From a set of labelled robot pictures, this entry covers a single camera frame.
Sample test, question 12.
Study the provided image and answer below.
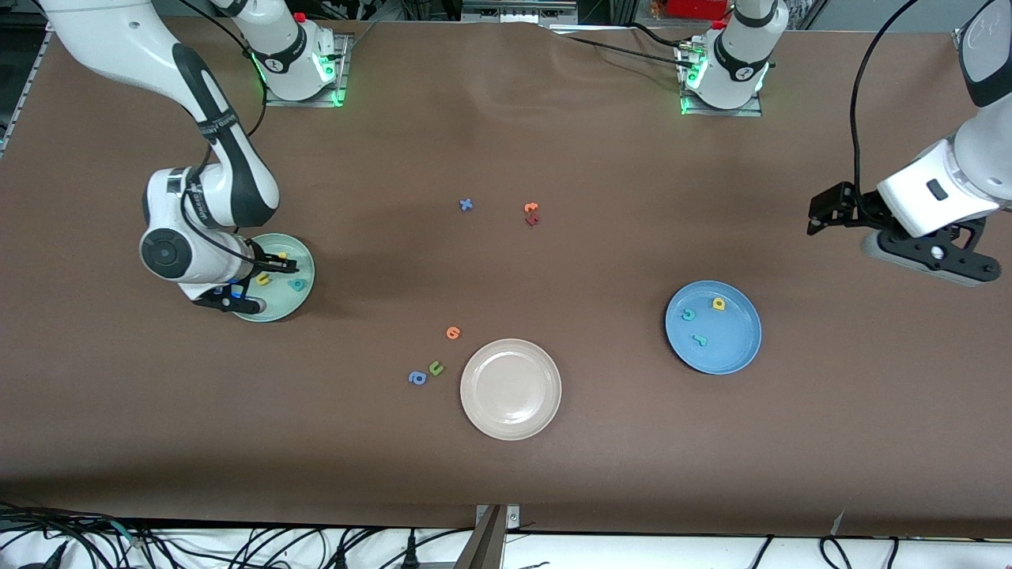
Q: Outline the green plate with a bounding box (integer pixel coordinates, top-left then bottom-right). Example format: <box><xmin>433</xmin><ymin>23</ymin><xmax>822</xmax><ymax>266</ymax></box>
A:
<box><xmin>229</xmin><ymin>232</ymin><xmax>316</xmax><ymax>323</ymax></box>

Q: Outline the blue plate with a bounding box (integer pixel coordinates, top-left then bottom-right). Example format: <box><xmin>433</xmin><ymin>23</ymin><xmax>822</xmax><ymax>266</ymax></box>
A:
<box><xmin>665</xmin><ymin>281</ymin><xmax>763</xmax><ymax>375</ymax></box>

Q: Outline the red box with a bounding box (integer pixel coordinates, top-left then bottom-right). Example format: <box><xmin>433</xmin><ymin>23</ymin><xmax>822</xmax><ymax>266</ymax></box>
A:
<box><xmin>666</xmin><ymin>0</ymin><xmax>732</xmax><ymax>21</ymax></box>

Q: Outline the beige plate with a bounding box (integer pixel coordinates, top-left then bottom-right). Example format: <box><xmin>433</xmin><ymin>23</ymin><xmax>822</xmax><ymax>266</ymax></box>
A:
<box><xmin>459</xmin><ymin>338</ymin><xmax>563</xmax><ymax>441</ymax></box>

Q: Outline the brown table cover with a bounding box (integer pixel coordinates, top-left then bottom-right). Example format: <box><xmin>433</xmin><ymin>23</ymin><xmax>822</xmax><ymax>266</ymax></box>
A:
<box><xmin>0</xmin><ymin>16</ymin><xmax>1012</xmax><ymax>538</ymax></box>

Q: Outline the aluminium profile bar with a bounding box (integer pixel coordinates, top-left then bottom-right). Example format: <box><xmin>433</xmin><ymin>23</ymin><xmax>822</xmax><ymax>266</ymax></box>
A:
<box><xmin>455</xmin><ymin>504</ymin><xmax>508</xmax><ymax>569</ymax></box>

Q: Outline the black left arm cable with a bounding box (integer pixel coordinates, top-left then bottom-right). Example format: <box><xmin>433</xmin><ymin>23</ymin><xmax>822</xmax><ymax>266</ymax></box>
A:
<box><xmin>848</xmin><ymin>0</ymin><xmax>1001</xmax><ymax>190</ymax></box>

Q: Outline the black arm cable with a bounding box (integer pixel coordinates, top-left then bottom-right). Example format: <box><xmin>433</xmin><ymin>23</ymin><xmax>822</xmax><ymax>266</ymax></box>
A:
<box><xmin>170</xmin><ymin>0</ymin><xmax>270</xmax><ymax>266</ymax></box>
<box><xmin>848</xmin><ymin>0</ymin><xmax>1001</xmax><ymax>190</ymax></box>

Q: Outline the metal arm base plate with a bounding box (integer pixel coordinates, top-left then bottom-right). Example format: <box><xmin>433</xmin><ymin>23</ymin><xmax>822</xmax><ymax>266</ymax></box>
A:
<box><xmin>262</xmin><ymin>32</ymin><xmax>353</xmax><ymax>108</ymax></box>
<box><xmin>678</xmin><ymin>40</ymin><xmax>765</xmax><ymax>118</ymax></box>

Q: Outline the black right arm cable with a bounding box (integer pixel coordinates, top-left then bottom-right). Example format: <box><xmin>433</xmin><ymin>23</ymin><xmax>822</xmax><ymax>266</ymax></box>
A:
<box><xmin>170</xmin><ymin>0</ymin><xmax>270</xmax><ymax>266</ymax></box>

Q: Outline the thin black cable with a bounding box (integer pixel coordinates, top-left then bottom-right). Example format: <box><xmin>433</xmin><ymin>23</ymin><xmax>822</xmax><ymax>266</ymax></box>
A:
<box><xmin>553</xmin><ymin>30</ymin><xmax>697</xmax><ymax>68</ymax></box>
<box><xmin>625</xmin><ymin>20</ymin><xmax>689</xmax><ymax>48</ymax></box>

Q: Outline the aluminium frame beam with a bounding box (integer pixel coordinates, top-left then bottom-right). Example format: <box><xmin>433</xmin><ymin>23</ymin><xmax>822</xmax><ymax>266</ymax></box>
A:
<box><xmin>461</xmin><ymin>0</ymin><xmax>580</xmax><ymax>24</ymax></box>

